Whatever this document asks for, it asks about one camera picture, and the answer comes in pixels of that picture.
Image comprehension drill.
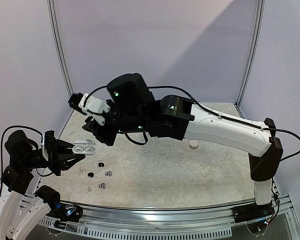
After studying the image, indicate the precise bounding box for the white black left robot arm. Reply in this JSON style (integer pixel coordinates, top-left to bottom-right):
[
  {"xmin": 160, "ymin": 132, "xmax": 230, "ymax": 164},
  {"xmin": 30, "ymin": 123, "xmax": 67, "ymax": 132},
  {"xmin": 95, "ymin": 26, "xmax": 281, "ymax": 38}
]
[{"xmin": 0, "ymin": 130, "xmax": 85, "ymax": 240}]

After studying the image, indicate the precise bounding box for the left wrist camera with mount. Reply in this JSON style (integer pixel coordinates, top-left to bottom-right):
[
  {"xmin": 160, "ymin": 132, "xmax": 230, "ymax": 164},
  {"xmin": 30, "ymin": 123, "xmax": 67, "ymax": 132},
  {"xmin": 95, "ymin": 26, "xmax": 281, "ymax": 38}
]
[{"xmin": 41, "ymin": 130, "xmax": 56, "ymax": 161}]

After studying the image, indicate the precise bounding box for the white slotted cable duct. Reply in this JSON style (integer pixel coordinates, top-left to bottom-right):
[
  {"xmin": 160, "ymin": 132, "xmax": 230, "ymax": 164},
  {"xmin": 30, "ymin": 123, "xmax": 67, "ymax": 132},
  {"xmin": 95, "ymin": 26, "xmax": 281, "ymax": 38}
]
[{"xmin": 38, "ymin": 216, "xmax": 233, "ymax": 240}]

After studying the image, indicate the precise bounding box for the white oval charging case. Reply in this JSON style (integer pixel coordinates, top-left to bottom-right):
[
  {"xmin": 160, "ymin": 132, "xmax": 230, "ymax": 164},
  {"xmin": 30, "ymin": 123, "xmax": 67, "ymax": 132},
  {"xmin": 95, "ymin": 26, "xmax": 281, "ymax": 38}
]
[{"xmin": 72, "ymin": 139, "xmax": 96, "ymax": 156}]

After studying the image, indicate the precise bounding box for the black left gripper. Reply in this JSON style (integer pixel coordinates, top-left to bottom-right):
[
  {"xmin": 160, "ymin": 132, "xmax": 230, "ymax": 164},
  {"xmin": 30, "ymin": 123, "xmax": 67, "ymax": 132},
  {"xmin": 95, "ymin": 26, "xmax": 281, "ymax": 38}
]
[{"xmin": 21, "ymin": 136, "xmax": 85, "ymax": 175}]

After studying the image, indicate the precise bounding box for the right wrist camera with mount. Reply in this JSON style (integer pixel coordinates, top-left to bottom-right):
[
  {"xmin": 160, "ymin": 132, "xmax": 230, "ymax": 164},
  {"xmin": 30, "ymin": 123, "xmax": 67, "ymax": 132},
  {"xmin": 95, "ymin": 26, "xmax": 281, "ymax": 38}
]
[{"xmin": 68, "ymin": 92, "xmax": 111, "ymax": 126}]

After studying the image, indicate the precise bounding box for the round white pink case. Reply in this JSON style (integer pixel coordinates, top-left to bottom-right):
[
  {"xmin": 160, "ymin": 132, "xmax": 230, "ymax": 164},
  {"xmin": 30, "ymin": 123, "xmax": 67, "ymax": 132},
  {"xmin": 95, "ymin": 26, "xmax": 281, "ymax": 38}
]
[{"xmin": 188, "ymin": 140, "xmax": 199, "ymax": 149}]

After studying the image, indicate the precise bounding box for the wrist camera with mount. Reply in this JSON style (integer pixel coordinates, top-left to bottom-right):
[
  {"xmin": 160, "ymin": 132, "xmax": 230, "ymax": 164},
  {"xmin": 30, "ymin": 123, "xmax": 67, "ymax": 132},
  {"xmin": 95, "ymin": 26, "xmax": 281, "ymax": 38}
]
[
  {"xmin": 68, "ymin": 92, "xmax": 111, "ymax": 126},
  {"xmin": 41, "ymin": 130, "xmax": 56, "ymax": 161}
]

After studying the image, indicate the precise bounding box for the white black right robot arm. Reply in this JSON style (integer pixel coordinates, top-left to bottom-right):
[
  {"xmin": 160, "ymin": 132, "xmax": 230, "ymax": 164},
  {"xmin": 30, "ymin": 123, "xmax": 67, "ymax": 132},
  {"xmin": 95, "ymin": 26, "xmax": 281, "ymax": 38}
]
[{"xmin": 78, "ymin": 73, "xmax": 283, "ymax": 218}]

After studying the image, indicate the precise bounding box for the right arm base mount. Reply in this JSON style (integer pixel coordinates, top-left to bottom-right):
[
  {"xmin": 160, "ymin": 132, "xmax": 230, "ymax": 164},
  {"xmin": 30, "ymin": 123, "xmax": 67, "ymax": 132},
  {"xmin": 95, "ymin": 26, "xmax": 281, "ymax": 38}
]
[{"xmin": 231, "ymin": 202, "xmax": 275, "ymax": 223}]

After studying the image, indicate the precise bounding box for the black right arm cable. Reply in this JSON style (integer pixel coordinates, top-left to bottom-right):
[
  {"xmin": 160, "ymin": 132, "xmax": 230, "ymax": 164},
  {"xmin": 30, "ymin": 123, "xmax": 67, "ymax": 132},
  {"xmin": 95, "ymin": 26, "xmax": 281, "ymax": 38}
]
[{"xmin": 81, "ymin": 85, "xmax": 300, "ymax": 161}]

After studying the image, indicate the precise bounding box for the aluminium front rail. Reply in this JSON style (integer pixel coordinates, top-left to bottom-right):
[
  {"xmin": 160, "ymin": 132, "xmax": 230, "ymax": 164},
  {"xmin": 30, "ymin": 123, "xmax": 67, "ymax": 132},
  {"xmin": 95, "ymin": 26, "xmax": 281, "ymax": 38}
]
[{"xmin": 77, "ymin": 195, "xmax": 297, "ymax": 234}]

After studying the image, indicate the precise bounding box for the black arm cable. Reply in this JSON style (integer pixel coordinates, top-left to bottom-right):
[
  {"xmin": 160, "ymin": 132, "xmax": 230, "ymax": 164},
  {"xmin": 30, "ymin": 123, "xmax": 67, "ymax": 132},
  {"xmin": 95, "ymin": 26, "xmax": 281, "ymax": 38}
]
[
  {"xmin": 81, "ymin": 85, "xmax": 300, "ymax": 161},
  {"xmin": 0, "ymin": 126, "xmax": 55, "ymax": 177}
]

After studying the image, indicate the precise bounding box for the aluminium corner frame post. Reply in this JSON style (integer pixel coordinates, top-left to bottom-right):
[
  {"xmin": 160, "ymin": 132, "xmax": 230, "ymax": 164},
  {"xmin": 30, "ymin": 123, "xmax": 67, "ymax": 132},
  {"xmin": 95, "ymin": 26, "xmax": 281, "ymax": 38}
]
[{"xmin": 235, "ymin": 0, "xmax": 265, "ymax": 109}]

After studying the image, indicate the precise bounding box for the aluminium left frame post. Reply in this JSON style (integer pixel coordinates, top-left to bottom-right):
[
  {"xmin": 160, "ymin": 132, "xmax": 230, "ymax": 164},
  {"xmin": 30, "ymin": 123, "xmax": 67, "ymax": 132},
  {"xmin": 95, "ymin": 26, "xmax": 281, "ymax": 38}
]
[{"xmin": 47, "ymin": 0, "xmax": 74, "ymax": 97}]

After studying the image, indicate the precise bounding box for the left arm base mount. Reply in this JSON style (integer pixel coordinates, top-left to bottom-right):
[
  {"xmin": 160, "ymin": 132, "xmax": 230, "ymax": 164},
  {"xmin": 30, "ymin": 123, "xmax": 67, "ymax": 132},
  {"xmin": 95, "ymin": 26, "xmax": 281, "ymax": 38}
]
[{"xmin": 47, "ymin": 203, "xmax": 83, "ymax": 223}]

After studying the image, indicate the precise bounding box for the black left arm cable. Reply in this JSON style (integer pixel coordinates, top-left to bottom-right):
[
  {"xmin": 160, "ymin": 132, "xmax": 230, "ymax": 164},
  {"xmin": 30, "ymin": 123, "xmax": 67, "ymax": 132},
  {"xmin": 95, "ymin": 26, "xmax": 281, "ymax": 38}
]
[{"xmin": 0, "ymin": 126, "xmax": 55, "ymax": 177}]

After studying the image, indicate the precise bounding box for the white clip earbud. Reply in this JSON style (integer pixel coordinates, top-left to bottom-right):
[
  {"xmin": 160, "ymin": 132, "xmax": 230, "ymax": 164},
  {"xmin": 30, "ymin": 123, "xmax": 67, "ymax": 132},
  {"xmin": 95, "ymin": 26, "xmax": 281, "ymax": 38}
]
[
  {"xmin": 72, "ymin": 147, "xmax": 84, "ymax": 153},
  {"xmin": 84, "ymin": 147, "xmax": 96, "ymax": 155}
]

